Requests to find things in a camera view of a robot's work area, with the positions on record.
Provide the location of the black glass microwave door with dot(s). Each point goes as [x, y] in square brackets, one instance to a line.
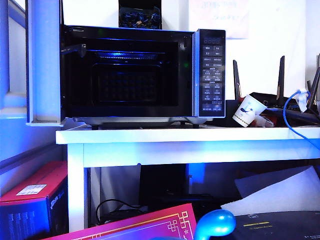
[43, 62]

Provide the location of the silver Midea microwave oven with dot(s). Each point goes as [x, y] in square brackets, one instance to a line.
[212, 75]

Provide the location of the magenta box gold pattern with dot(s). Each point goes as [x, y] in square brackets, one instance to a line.
[150, 225]

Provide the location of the red and black cardboard box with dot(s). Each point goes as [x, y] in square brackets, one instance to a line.
[30, 178]

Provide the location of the black box yellow print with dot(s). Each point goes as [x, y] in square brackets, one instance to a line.
[275, 225]

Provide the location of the white table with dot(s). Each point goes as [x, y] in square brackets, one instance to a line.
[175, 136]

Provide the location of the black computer case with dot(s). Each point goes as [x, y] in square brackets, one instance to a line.
[162, 180]

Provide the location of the white paper cup blue print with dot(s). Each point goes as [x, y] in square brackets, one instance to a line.
[246, 111]

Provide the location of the small red white package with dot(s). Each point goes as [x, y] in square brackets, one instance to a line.
[262, 121]

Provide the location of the black patterned bag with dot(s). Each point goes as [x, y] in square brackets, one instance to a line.
[140, 17]

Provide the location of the black router with antennas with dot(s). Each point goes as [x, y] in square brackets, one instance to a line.
[270, 97]

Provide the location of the grey paper sheet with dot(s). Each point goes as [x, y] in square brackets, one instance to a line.
[255, 186]

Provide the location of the glossy blue rounded object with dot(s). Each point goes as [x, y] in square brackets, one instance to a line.
[215, 222]

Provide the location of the white paper sheet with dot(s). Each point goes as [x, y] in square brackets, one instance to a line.
[287, 197]

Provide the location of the white paper wall poster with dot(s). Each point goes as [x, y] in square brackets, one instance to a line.
[217, 20]

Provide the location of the grey partition frame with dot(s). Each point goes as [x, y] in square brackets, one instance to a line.
[25, 158]

